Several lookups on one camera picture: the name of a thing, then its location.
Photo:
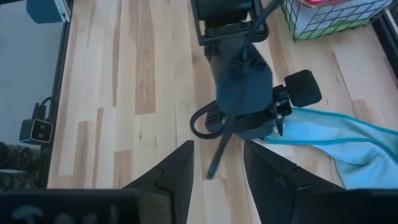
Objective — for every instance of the pink microfiber towel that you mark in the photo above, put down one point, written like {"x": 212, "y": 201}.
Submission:
{"x": 323, "y": 2}

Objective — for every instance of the grey microfiber towel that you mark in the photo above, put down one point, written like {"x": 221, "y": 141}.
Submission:
{"x": 326, "y": 18}

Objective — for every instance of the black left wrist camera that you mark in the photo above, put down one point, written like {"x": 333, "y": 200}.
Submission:
{"x": 303, "y": 88}

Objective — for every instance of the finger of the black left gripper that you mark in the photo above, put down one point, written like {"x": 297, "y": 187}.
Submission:
{"x": 280, "y": 124}

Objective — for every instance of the green microfiber towel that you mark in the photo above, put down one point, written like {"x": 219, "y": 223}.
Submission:
{"x": 329, "y": 32}

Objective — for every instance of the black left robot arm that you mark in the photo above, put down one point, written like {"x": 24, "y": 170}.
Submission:
{"x": 224, "y": 12}

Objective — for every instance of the small table-level camera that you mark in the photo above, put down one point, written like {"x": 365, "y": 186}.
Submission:
{"x": 37, "y": 132}

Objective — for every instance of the blue box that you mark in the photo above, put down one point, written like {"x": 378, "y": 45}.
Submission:
{"x": 46, "y": 11}

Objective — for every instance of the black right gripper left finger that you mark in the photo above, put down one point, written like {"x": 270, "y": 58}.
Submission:
{"x": 174, "y": 174}

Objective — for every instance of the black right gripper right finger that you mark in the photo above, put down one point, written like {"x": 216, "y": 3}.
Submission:
{"x": 270, "y": 180}

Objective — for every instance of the light blue microfiber towel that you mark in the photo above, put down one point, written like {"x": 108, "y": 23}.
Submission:
{"x": 357, "y": 146}

